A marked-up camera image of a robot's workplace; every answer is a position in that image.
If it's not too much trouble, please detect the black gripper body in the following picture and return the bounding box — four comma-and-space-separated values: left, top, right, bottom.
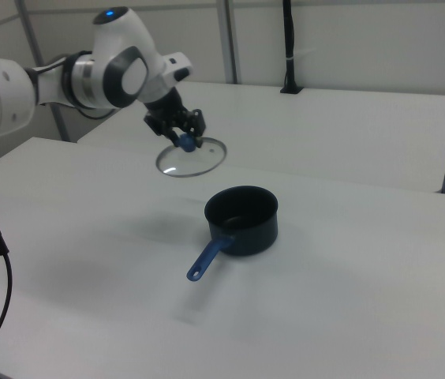
143, 88, 192, 128

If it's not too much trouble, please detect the glass lid with blue knob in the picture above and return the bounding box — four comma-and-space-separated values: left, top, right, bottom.
155, 133, 227, 178

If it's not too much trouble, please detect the black camera stand pole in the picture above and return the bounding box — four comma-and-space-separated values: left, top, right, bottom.
279, 0, 306, 95

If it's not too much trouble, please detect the dark saucepan with blue handle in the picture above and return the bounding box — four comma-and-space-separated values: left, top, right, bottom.
185, 185, 279, 282

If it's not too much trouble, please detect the grey partition frame post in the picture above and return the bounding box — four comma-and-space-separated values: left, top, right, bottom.
217, 0, 241, 84
16, 0, 70, 142

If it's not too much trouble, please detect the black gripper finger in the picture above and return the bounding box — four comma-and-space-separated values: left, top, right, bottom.
182, 108, 208, 149
144, 114, 182, 148

